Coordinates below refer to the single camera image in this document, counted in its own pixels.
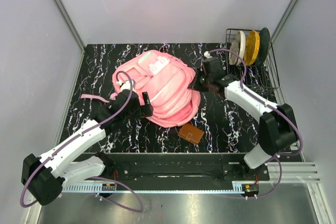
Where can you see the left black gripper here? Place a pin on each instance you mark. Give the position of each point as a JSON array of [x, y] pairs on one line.
[[148, 108]]

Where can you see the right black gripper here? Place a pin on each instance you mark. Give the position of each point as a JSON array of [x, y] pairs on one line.
[[195, 84]]

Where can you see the pink student backpack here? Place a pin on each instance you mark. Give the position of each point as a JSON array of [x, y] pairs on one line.
[[165, 78]]

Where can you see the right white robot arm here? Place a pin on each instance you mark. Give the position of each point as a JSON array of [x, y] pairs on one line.
[[277, 124]]

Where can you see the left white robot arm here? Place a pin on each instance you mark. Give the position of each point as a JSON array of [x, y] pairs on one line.
[[46, 175]]

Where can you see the brown leather wallet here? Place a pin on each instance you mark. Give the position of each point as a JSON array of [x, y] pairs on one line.
[[191, 134]]

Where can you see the white grey plate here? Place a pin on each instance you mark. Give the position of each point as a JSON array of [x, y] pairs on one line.
[[237, 49]]

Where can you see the yellow plate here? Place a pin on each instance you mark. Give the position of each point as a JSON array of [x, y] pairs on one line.
[[252, 48]]

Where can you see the dark green plate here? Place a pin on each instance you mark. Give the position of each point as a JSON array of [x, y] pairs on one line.
[[263, 45]]

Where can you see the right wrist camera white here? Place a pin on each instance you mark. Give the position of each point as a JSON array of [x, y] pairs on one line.
[[207, 57]]

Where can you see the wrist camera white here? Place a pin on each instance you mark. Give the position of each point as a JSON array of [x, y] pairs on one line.
[[207, 57], [127, 85]]

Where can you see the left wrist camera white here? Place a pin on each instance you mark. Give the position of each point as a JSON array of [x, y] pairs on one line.
[[127, 85]]

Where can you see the black wire dish rack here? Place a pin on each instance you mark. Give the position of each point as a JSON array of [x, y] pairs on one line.
[[262, 78]]

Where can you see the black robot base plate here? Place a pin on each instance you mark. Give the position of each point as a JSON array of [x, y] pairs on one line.
[[214, 165]]

